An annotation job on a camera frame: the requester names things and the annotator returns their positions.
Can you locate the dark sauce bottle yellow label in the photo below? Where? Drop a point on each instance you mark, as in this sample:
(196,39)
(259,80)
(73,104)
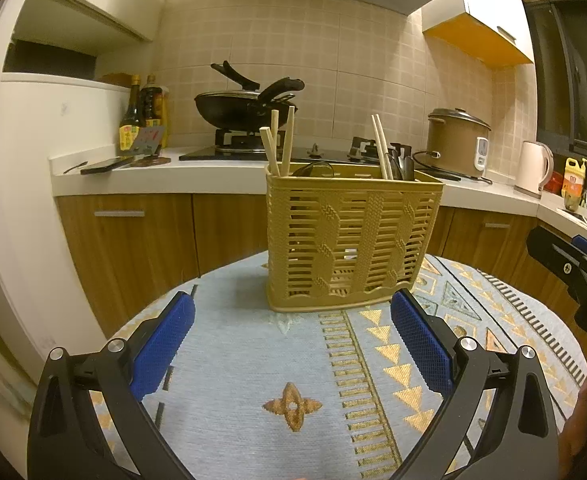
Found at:
(129,130)

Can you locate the cream chopsticks pair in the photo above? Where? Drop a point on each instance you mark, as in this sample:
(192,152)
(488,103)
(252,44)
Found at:
(379,145)

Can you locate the small black knife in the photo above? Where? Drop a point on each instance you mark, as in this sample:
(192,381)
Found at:
(76,166)

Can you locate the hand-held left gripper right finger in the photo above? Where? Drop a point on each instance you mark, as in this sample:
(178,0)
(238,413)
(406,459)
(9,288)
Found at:
(421,345)

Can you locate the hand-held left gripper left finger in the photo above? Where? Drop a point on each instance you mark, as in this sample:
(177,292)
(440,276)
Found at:
(166,345)

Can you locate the white kitchen countertop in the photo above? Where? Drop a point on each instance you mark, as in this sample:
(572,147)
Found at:
(173,172)

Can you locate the white and orange wall cabinet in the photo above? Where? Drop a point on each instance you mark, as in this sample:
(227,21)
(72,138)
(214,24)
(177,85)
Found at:
(488,20)

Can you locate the black glass gas cooktop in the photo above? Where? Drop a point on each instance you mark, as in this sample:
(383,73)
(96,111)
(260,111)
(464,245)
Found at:
(203,152)

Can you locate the dark window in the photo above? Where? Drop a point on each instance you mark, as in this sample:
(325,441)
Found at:
(573,85)

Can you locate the tan plastic utensil basket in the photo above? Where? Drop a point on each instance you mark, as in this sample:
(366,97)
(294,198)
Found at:
(328,210)

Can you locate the black wok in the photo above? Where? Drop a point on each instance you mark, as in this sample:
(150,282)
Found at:
(228,112)

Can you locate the black phone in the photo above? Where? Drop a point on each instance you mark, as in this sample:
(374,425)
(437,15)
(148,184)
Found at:
(106,165)

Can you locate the red container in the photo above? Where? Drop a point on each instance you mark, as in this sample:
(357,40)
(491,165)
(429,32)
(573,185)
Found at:
(556,182)

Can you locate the wooden base cabinets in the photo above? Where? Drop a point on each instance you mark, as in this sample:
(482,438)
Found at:
(138,260)

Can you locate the patterned blue tablecloth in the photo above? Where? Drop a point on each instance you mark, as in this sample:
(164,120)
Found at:
(253,360)

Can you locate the black burner grate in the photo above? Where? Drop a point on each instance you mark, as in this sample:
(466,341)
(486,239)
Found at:
(233,137)
(363,147)

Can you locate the white electric kettle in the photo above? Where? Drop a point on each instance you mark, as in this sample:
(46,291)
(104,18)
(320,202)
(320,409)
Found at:
(532,167)

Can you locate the brown rice cooker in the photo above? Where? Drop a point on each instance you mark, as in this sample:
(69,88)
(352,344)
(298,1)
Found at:
(453,140)

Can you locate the yellow detergent bottle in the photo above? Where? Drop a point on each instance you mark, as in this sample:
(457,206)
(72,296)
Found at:
(575,180)

